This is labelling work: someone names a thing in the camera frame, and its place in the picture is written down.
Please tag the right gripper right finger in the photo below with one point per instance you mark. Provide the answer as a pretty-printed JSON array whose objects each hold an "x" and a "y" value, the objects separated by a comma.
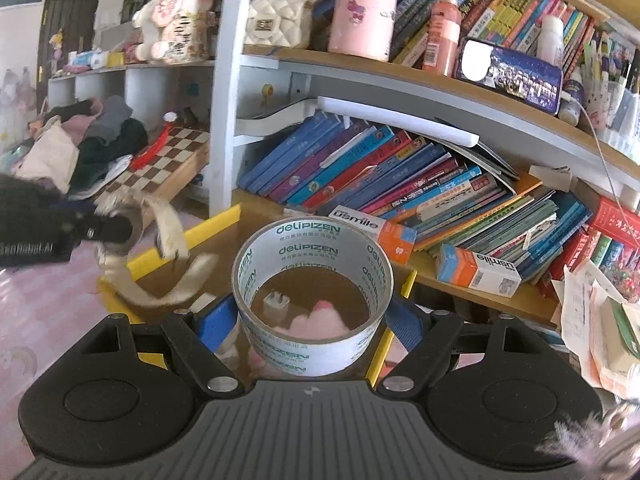
[{"x": 429, "y": 339}]

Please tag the row of leaning books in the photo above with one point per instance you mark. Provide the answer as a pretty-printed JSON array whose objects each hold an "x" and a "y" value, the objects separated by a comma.
[{"x": 441, "y": 192}]

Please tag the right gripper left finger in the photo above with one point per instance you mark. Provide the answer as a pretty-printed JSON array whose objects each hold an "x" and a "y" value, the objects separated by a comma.
[{"x": 193, "y": 339}]

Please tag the red tassel ornament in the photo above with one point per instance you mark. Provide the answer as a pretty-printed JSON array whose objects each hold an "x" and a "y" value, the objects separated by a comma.
[{"x": 145, "y": 157}]

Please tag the white bookshelf frame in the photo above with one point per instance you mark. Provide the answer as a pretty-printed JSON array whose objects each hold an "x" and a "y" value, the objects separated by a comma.
[{"x": 244, "y": 82}]

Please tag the red dictionary book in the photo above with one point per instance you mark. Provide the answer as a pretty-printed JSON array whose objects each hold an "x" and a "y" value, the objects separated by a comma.
[{"x": 618, "y": 223}]

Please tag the white patterned wristwatch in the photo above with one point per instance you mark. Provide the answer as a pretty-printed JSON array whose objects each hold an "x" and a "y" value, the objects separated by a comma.
[{"x": 170, "y": 246}]

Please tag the white orange toothpaste box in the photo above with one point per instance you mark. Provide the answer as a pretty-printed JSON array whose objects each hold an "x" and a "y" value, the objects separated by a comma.
[{"x": 396, "y": 240}]

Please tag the pink checkered tablecloth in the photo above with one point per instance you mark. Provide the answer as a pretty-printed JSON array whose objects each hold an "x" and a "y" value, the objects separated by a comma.
[{"x": 44, "y": 310}]

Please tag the wooden chessboard box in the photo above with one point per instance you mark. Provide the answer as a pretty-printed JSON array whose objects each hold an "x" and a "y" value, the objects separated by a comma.
[{"x": 173, "y": 167}]

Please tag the pink cylindrical tumbler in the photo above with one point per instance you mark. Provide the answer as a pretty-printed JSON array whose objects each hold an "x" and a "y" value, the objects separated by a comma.
[{"x": 363, "y": 28}]

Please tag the white quilted pearl handbag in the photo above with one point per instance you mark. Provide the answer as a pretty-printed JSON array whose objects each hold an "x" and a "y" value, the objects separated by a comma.
[{"x": 278, "y": 24}]

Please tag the messy paper pile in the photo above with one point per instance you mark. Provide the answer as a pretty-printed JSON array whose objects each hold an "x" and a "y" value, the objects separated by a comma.
[{"x": 600, "y": 329}]

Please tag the pile of clothes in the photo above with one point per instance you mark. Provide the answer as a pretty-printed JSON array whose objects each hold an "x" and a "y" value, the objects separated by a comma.
[{"x": 78, "y": 149}]

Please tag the pink plush pig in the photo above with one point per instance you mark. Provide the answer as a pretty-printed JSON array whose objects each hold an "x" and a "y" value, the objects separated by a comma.
[{"x": 310, "y": 329}]

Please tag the orange pink bottle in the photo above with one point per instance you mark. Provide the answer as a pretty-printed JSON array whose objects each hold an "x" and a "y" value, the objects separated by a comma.
[{"x": 442, "y": 38}]

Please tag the small white plug adapter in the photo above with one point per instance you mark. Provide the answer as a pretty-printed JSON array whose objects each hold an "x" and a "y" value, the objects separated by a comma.
[{"x": 276, "y": 304}]

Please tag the floral lucky cat figure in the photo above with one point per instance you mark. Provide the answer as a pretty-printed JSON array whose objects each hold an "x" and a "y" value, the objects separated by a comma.
[{"x": 173, "y": 31}]

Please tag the clear packing tape roll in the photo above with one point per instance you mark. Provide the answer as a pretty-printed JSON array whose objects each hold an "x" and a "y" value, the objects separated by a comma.
[{"x": 312, "y": 294}]

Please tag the blue printed pencil case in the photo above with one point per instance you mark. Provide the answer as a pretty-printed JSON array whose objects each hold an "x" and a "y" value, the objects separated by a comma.
[{"x": 523, "y": 77}]

